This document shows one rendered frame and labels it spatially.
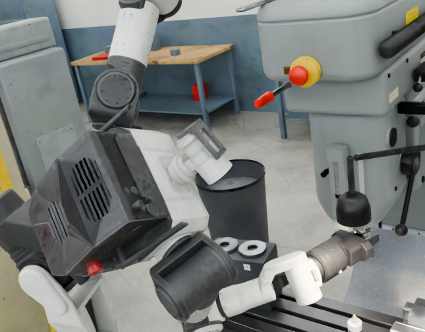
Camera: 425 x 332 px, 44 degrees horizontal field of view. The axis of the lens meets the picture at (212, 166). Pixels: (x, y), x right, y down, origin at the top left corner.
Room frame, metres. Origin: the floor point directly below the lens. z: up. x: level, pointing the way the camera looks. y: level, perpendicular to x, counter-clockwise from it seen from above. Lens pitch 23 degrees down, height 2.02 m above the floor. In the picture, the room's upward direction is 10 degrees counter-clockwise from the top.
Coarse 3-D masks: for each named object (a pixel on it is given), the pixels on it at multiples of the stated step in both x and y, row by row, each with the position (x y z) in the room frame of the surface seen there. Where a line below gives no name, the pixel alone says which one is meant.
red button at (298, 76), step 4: (292, 68) 1.00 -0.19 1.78; (296, 68) 0.99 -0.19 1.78; (300, 68) 0.99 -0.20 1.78; (292, 72) 0.99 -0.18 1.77; (296, 72) 0.99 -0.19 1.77; (300, 72) 0.98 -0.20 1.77; (304, 72) 0.98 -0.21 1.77; (292, 76) 0.99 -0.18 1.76; (296, 76) 0.99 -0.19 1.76; (300, 76) 0.98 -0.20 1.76; (304, 76) 0.98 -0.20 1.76; (292, 80) 0.99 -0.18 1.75; (296, 80) 0.99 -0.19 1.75; (300, 80) 0.98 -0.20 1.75; (304, 80) 0.98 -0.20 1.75; (296, 84) 0.99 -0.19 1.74; (300, 84) 0.99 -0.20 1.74
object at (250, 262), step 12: (216, 240) 1.54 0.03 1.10; (228, 240) 1.53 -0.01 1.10; (240, 240) 1.54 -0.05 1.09; (252, 240) 1.50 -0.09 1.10; (228, 252) 1.47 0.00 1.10; (240, 252) 1.45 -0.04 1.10; (252, 252) 1.43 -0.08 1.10; (264, 252) 1.43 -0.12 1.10; (276, 252) 1.47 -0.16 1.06; (240, 264) 1.42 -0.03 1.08; (252, 264) 1.40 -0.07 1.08; (264, 264) 1.38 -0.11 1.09; (240, 276) 1.42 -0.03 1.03; (252, 276) 1.40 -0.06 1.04; (276, 288) 1.44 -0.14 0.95
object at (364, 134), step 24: (312, 120) 1.18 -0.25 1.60; (336, 120) 1.13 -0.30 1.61; (360, 120) 1.10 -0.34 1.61; (384, 120) 1.09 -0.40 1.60; (312, 144) 1.19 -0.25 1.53; (360, 144) 1.10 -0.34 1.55; (384, 144) 1.09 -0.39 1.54; (360, 168) 1.10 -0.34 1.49; (384, 168) 1.09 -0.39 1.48; (384, 192) 1.09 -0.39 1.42; (384, 216) 1.11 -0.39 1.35
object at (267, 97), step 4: (284, 84) 1.15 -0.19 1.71; (288, 84) 1.15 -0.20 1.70; (280, 88) 1.13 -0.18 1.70; (284, 88) 1.13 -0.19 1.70; (268, 92) 1.09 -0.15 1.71; (272, 92) 1.10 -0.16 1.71; (276, 92) 1.11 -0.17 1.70; (280, 92) 1.12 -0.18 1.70; (260, 96) 1.08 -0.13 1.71; (264, 96) 1.07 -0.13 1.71; (268, 96) 1.07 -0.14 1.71; (272, 96) 1.08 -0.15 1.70; (256, 100) 1.06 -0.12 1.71; (260, 100) 1.05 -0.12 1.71; (264, 100) 1.06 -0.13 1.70; (268, 100) 1.07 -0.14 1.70; (272, 100) 1.08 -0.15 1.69; (256, 104) 1.05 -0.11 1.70; (260, 104) 1.05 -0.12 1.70; (264, 104) 1.06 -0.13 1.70
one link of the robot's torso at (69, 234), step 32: (128, 128) 1.07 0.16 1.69; (64, 160) 0.96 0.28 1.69; (96, 160) 0.92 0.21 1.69; (128, 160) 0.96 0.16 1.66; (160, 160) 1.04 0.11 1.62; (64, 192) 0.95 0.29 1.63; (96, 192) 0.89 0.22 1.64; (128, 192) 0.89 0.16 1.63; (160, 192) 0.95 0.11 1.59; (192, 192) 1.03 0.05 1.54; (32, 224) 1.03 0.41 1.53; (64, 224) 0.94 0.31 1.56; (96, 224) 0.87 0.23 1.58; (128, 224) 0.84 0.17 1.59; (160, 224) 0.92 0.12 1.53; (192, 224) 0.96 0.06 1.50; (64, 256) 0.93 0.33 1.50; (96, 256) 0.91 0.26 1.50; (128, 256) 0.94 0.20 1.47; (160, 256) 0.93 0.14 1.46
